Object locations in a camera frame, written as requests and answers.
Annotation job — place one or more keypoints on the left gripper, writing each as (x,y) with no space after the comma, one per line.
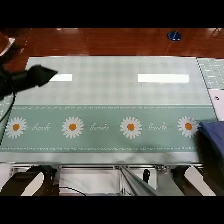
(37,76)

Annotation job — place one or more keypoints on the blue shirt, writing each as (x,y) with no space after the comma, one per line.
(213,135)

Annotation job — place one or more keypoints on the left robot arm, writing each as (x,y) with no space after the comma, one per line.
(13,81)

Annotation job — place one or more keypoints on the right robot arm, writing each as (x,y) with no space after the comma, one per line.
(195,181)

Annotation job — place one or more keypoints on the blue round disc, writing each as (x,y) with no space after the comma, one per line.
(174,35)

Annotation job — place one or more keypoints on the silver frame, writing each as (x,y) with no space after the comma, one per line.
(133,181)

